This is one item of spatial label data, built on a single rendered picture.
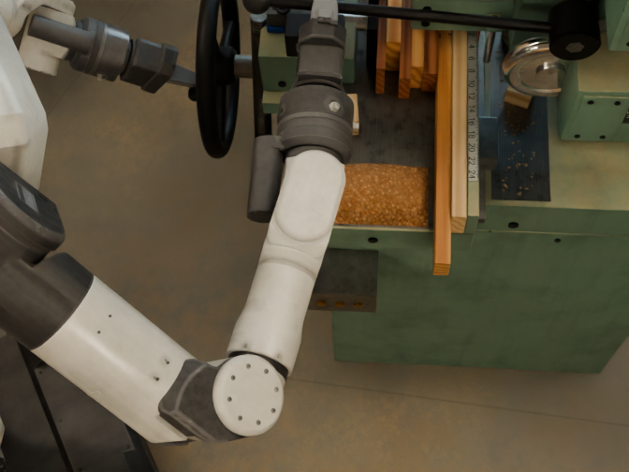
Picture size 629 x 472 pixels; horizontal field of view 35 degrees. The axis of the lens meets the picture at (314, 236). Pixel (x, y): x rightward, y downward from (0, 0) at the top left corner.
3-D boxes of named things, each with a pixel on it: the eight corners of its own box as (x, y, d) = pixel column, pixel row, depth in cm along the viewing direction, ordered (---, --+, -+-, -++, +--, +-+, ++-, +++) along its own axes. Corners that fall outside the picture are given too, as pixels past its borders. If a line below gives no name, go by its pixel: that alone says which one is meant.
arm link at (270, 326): (336, 284, 107) (286, 458, 99) (283, 299, 116) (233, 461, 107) (257, 239, 103) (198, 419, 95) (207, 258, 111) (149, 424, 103)
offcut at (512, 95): (535, 89, 155) (539, 77, 151) (527, 109, 153) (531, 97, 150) (512, 81, 155) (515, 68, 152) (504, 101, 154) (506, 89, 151)
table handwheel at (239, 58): (197, -68, 147) (179, 116, 140) (333, -66, 146) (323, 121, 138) (223, 24, 175) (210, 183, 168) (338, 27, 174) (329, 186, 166)
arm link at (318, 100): (285, 14, 116) (276, 103, 111) (368, 22, 116) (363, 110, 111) (282, 74, 127) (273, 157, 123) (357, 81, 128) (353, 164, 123)
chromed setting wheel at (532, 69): (495, 81, 137) (508, 26, 126) (588, 84, 136) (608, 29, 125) (496, 100, 136) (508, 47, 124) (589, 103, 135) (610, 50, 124)
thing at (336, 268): (305, 265, 172) (303, 246, 165) (377, 269, 171) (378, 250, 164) (302, 312, 169) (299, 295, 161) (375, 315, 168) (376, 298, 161)
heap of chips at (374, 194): (327, 164, 139) (326, 151, 136) (429, 168, 138) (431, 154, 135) (323, 223, 136) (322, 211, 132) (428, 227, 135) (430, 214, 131)
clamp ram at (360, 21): (328, 14, 149) (326, -25, 141) (378, 15, 148) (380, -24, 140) (324, 66, 145) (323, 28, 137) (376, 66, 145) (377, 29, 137)
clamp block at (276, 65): (270, 11, 154) (266, -27, 146) (358, 13, 153) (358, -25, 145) (262, 94, 148) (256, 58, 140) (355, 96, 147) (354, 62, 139)
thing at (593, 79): (557, 82, 136) (575, 29, 125) (609, 83, 136) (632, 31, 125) (560, 143, 132) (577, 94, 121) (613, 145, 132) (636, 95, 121)
